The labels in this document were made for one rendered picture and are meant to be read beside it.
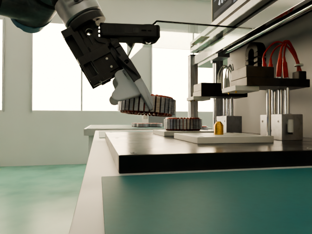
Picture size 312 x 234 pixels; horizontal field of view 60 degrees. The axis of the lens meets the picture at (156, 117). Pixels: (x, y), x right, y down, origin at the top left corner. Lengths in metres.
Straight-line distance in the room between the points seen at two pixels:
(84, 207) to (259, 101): 0.76
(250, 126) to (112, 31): 0.59
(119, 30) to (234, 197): 0.38
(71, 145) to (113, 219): 5.11
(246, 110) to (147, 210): 0.81
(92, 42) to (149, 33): 0.11
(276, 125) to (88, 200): 0.47
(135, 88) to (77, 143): 4.83
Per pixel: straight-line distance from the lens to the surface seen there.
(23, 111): 5.40
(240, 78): 0.59
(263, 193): 0.25
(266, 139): 0.54
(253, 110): 0.93
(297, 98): 0.77
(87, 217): 0.19
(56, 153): 5.33
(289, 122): 0.60
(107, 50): 0.50
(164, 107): 0.49
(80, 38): 0.52
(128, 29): 0.52
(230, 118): 0.82
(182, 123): 0.75
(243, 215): 0.19
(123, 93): 0.46
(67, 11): 0.53
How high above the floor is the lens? 0.81
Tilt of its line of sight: 1 degrees up
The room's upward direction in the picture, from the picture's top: straight up
